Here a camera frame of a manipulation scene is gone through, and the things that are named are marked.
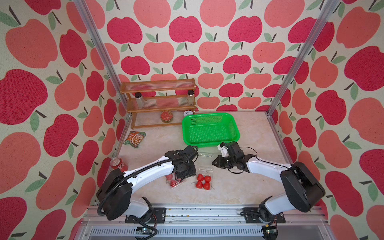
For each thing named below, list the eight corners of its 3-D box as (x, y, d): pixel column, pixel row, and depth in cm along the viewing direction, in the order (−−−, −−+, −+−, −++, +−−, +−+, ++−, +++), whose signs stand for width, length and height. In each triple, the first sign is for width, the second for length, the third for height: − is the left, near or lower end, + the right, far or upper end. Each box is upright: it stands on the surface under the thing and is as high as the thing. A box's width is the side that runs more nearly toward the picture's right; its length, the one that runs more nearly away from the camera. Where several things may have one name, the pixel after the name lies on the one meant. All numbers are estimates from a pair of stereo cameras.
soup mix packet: (124, 144, 104) (123, 141, 102) (133, 131, 111) (132, 129, 109) (138, 148, 102) (137, 145, 100) (146, 134, 109) (145, 132, 107)
